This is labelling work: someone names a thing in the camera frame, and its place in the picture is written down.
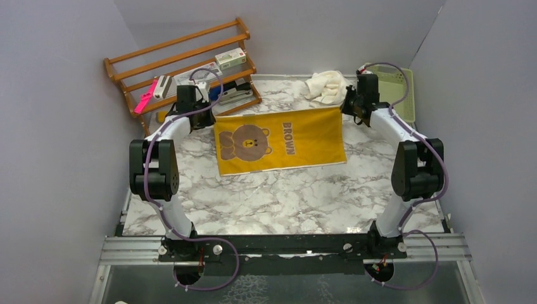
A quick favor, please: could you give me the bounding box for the long white flat box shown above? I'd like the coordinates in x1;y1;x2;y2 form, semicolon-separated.
173;62;223;85

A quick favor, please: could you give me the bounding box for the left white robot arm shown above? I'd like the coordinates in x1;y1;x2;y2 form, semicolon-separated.
129;82;212;260

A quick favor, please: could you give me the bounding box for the orange wooden rack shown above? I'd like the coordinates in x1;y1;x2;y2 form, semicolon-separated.
103;17;257;135

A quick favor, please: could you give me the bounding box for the blue stapler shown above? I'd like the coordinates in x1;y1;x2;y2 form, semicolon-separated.
209;86;229;101

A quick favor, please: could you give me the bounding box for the green plastic basket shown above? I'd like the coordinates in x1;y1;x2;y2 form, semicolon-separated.
365;65;415;124

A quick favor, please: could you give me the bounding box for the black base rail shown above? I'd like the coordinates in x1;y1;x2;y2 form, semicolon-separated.
158;232;407;276

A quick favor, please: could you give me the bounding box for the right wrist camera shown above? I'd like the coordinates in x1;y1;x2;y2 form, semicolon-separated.
356;66;374;75

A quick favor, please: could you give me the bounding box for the grey white stapler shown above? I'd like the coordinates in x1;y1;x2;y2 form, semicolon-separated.
219;82;253;105

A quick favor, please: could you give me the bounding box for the white green box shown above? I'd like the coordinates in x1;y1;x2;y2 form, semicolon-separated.
215;47;247;70

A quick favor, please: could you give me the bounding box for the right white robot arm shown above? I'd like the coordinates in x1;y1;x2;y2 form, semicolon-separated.
341;73;445;258

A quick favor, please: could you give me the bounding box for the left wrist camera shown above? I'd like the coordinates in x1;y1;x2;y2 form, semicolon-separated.
195;82;210;103

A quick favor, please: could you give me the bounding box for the white silver device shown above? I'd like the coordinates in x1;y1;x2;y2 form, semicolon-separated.
153;75;173;101

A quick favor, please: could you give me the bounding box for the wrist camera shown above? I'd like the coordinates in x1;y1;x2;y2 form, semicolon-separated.
356;66;374;75
195;82;210;103

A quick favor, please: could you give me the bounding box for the cream white towel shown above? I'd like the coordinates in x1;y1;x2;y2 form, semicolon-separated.
305;70;351;106

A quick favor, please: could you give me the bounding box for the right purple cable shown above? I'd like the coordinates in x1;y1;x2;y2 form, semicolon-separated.
357;62;450;291

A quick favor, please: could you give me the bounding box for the purple cable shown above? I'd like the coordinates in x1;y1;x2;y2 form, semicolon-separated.
357;62;450;291
142;68;225;242

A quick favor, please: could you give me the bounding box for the pink plastic tool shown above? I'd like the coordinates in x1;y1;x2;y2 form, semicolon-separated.
134;77;158;115

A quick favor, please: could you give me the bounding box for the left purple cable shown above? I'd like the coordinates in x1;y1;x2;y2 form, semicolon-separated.
142;68;225;242

